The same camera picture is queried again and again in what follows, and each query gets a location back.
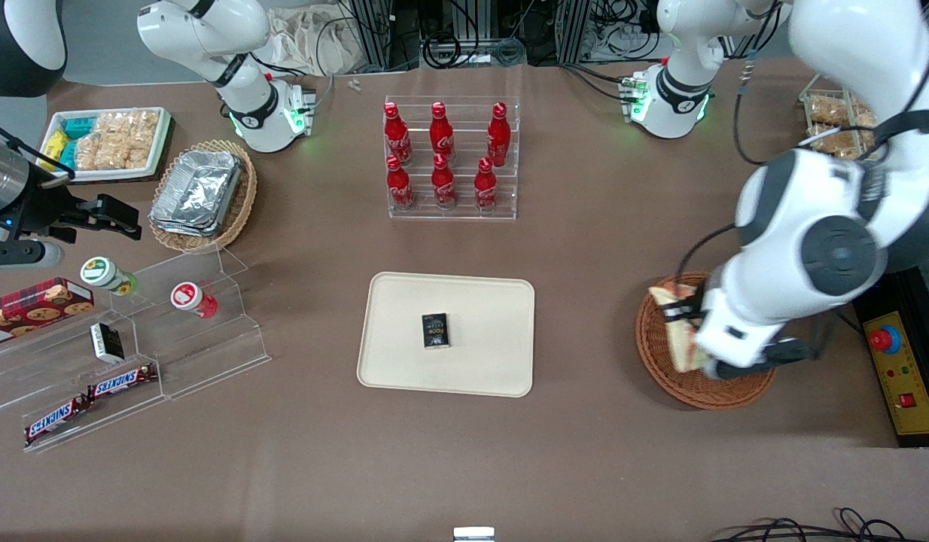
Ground white snack tray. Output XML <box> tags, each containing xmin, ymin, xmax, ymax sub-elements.
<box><xmin>38</xmin><ymin>107</ymin><xmax>172</xmax><ymax>184</ymax></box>

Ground white wire basket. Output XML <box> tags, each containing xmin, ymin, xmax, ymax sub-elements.
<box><xmin>799</xmin><ymin>73</ymin><xmax>888</xmax><ymax>163</ymax></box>

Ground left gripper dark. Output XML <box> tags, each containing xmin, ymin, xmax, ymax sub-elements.
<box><xmin>659</xmin><ymin>299</ymin><xmax>816</xmax><ymax>381</ymax></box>

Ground brown Snickers bar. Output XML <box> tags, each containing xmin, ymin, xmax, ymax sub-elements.
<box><xmin>23</xmin><ymin>394</ymin><xmax>93</xmax><ymax>446</ymax></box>
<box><xmin>86</xmin><ymin>363</ymin><xmax>159</xmax><ymax>400</ymax></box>

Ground triangular sandwich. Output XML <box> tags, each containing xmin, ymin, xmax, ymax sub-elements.
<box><xmin>649</xmin><ymin>280</ymin><xmax>718</xmax><ymax>376</ymax></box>

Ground aluminium foil container stack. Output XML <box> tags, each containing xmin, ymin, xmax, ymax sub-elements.
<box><xmin>149</xmin><ymin>149</ymin><xmax>244</xmax><ymax>236</ymax></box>

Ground light oval wicker basket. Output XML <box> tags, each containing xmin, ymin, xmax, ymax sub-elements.
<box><xmin>148</xmin><ymin>139</ymin><xmax>258</xmax><ymax>253</ymax></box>

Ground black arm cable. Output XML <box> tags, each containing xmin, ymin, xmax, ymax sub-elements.
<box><xmin>732</xmin><ymin>53</ymin><xmax>770</xmax><ymax>166</ymax></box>

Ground red lidded cup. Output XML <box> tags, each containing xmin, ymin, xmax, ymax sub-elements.
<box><xmin>170</xmin><ymin>281</ymin><xmax>219</xmax><ymax>320</ymax></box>

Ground white cloth bag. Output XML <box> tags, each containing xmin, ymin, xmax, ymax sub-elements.
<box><xmin>265</xmin><ymin>6</ymin><xmax>361</xmax><ymax>77</ymax></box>

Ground black floor cables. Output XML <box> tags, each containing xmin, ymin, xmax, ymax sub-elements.
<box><xmin>708</xmin><ymin>507</ymin><xmax>921</xmax><ymax>542</ymax></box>

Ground small black white box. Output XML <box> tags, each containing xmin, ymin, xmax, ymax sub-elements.
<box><xmin>89</xmin><ymin>321</ymin><xmax>126</xmax><ymax>365</ymax></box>

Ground aluminium profile frame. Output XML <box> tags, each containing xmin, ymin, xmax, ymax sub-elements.
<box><xmin>350</xmin><ymin>0</ymin><xmax>422</xmax><ymax>73</ymax></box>
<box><xmin>559</xmin><ymin>0</ymin><xmax>594</xmax><ymax>65</ymax></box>

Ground brown round wicker basket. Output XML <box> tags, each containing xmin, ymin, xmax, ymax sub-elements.
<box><xmin>635</xmin><ymin>272</ymin><xmax>778</xmax><ymax>411</ymax></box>

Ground red plaid cookie box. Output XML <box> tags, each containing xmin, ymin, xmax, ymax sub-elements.
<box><xmin>0</xmin><ymin>277</ymin><xmax>96</xmax><ymax>349</ymax></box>

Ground small black packet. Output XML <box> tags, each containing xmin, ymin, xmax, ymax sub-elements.
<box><xmin>422</xmin><ymin>312</ymin><xmax>452</xmax><ymax>350</ymax></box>

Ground yellow snack packet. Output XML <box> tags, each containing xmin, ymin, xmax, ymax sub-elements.
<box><xmin>41</xmin><ymin>129</ymin><xmax>71</xmax><ymax>163</ymax></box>

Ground clear bag of pastries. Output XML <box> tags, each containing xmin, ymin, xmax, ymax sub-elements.
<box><xmin>810</xmin><ymin>120</ymin><xmax>880</xmax><ymax>161</ymax></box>
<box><xmin>806</xmin><ymin>93</ymin><xmax>857</xmax><ymax>126</ymax></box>

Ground yellow black control box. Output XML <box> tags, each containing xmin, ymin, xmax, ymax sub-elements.
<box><xmin>852</xmin><ymin>265</ymin><xmax>929</xmax><ymax>449</ymax></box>

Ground dark brown under tray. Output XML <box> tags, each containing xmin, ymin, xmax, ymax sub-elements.
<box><xmin>47</xmin><ymin>113</ymin><xmax>177</xmax><ymax>187</ymax></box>

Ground clear rice cracker bag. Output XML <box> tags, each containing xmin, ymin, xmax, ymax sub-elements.
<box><xmin>73</xmin><ymin>113</ymin><xmax>123</xmax><ymax>171</ymax></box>
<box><xmin>118</xmin><ymin>111</ymin><xmax>161</xmax><ymax>170</ymax></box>

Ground clear acrylic stepped shelf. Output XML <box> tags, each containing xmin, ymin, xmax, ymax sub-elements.
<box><xmin>0</xmin><ymin>245</ymin><xmax>272</xmax><ymax>454</ymax></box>

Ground green lidded cup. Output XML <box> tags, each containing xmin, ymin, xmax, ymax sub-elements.
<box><xmin>80</xmin><ymin>256</ymin><xmax>139</xmax><ymax>297</ymax></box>

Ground red cola bottle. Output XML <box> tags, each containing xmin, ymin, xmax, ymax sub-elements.
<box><xmin>385</xmin><ymin>155</ymin><xmax>417</xmax><ymax>212</ymax></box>
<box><xmin>430</xmin><ymin>102</ymin><xmax>455</xmax><ymax>163</ymax></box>
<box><xmin>474</xmin><ymin>157</ymin><xmax>499</xmax><ymax>212</ymax></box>
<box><xmin>487</xmin><ymin>102</ymin><xmax>512</xmax><ymax>168</ymax></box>
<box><xmin>431</xmin><ymin>154</ymin><xmax>458</xmax><ymax>210</ymax></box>
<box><xmin>384</xmin><ymin>102</ymin><xmax>413</xmax><ymax>167</ymax></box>

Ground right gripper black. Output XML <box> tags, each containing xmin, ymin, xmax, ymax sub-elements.
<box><xmin>0</xmin><ymin>179</ymin><xmax>143</xmax><ymax>273</ymax></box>

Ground clear acrylic bottle rack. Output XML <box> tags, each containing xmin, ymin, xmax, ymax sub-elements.
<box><xmin>384</xmin><ymin>96</ymin><xmax>522</xmax><ymax>221</ymax></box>

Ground cream rectangular tray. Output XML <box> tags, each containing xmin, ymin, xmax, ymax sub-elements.
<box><xmin>357</xmin><ymin>272</ymin><xmax>536</xmax><ymax>398</ymax></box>

